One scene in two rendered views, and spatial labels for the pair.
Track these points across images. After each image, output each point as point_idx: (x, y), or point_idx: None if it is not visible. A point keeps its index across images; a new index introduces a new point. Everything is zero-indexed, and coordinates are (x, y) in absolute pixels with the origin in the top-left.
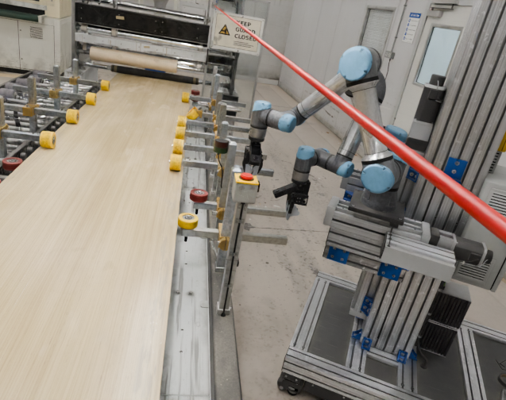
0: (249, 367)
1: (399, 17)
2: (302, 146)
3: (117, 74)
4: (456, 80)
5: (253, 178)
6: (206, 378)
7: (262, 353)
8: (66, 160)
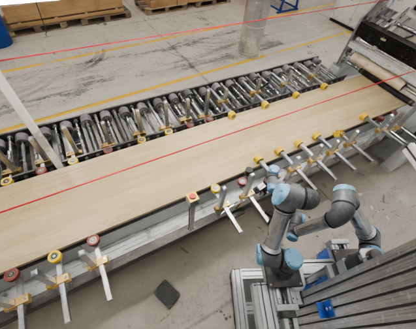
0: (234, 258)
1: None
2: None
3: (359, 76)
4: (356, 268)
5: (192, 198)
6: None
7: (246, 260)
8: (226, 128)
